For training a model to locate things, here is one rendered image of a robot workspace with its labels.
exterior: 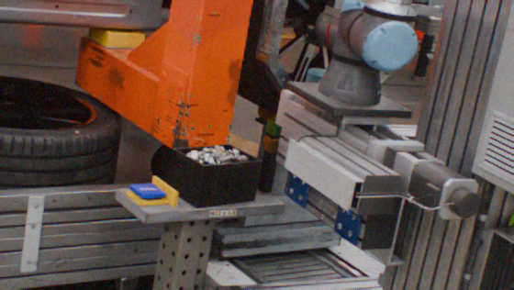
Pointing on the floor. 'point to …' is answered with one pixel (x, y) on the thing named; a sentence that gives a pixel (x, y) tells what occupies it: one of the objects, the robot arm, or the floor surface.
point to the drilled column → (184, 255)
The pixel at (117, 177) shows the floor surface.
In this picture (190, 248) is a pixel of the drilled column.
